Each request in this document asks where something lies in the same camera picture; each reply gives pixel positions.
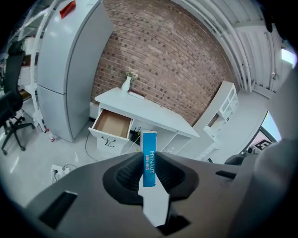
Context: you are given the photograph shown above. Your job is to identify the white metal rack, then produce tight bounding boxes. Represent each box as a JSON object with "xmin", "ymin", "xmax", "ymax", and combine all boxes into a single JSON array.
[{"xmin": 13, "ymin": 0, "xmax": 48, "ymax": 134}]

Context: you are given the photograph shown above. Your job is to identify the white vase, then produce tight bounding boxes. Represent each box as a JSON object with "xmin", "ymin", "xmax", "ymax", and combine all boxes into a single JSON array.
[{"xmin": 121, "ymin": 76, "xmax": 133, "ymax": 92}]

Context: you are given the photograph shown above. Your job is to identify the white desk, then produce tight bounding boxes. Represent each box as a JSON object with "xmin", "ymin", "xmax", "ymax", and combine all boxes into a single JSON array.
[{"xmin": 94, "ymin": 86, "xmax": 201, "ymax": 161}]

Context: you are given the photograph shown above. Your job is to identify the white shelf cabinet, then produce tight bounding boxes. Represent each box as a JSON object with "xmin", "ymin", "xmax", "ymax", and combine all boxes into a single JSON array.
[{"xmin": 192, "ymin": 80, "xmax": 240, "ymax": 164}]

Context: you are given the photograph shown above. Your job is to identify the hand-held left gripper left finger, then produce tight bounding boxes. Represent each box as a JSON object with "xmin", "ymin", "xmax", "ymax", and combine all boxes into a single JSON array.
[{"xmin": 25, "ymin": 151, "xmax": 162, "ymax": 238}]

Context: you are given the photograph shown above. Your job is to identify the white book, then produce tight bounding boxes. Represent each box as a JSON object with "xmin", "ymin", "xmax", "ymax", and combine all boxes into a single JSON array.
[{"xmin": 128, "ymin": 90, "xmax": 146, "ymax": 101}]

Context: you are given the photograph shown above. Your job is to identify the white wooden drawer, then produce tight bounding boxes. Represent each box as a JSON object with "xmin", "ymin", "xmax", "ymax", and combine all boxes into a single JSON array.
[{"xmin": 88, "ymin": 109, "xmax": 135, "ymax": 155}]

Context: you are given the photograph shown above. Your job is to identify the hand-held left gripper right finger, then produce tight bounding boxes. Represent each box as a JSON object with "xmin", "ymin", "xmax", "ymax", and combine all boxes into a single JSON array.
[{"xmin": 155, "ymin": 151, "xmax": 259, "ymax": 238}]

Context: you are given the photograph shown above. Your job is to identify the red sticker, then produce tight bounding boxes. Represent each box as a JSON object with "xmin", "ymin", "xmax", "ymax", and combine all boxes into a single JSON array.
[{"xmin": 59, "ymin": 0, "xmax": 77, "ymax": 20}]

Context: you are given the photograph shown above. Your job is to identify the small flower bunch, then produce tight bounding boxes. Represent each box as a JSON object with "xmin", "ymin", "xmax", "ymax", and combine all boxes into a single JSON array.
[{"xmin": 125, "ymin": 67, "xmax": 139, "ymax": 82}]

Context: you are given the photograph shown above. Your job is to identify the grey refrigerator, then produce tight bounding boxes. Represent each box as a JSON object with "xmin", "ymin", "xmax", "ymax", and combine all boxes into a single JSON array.
[{"xmin": 36, "ymin": 0, "xmax": 115, "ymax": 143}]

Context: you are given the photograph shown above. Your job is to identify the white wall pipes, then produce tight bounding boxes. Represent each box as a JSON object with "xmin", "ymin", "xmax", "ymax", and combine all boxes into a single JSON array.
[{"xmin": 181, "ymin": 0, "xmax": 280, "ymax": 93}]

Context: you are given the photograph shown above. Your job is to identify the white cable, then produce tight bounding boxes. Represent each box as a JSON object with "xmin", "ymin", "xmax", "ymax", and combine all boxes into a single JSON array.
[{"xmin": 84, "ymin": 131, "xmax": 112, "ymax": 164}]

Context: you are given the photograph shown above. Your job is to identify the plastic bottle with red label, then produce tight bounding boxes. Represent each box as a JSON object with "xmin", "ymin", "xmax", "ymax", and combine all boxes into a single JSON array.
[{"xmin": 45, "ymin": 128, "xmax": 56, "ymax": 143}]

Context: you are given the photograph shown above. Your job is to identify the black router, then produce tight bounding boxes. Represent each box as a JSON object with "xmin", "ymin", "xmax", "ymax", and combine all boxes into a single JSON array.
[{"xmin": 129, "ymin": 126, "xmax": 142, "ymax": 146}]

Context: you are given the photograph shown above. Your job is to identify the person's grey clothing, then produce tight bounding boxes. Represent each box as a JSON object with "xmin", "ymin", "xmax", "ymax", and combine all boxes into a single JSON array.
[{"xmin": 253, "ymin": 67, "xmax": 298, "ymax": 238}]

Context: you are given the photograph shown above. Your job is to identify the black office chair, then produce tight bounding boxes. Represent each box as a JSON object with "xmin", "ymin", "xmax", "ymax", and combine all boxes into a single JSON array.
[{"xmin": 0, "ymin": 40, "xmax": 36, "ymax": 156}]

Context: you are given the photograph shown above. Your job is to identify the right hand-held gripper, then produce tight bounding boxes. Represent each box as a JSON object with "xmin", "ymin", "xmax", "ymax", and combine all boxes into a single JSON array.
[{"xmin": 224, "ymin": 132, "xmax": 280, "ymax": 166}]

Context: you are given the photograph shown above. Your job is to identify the small blue and white item box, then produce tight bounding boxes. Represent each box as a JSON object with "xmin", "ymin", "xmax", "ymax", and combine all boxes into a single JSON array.
[{"xmin": 138, "ymin": 130, "xmax": 171, "ymax": 228}]

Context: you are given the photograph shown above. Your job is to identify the white power strip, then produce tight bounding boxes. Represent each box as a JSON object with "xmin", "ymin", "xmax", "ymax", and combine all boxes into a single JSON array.
[{"xmin": 50, "ymin": 164, "xmax": 71, "ymax": 185}]

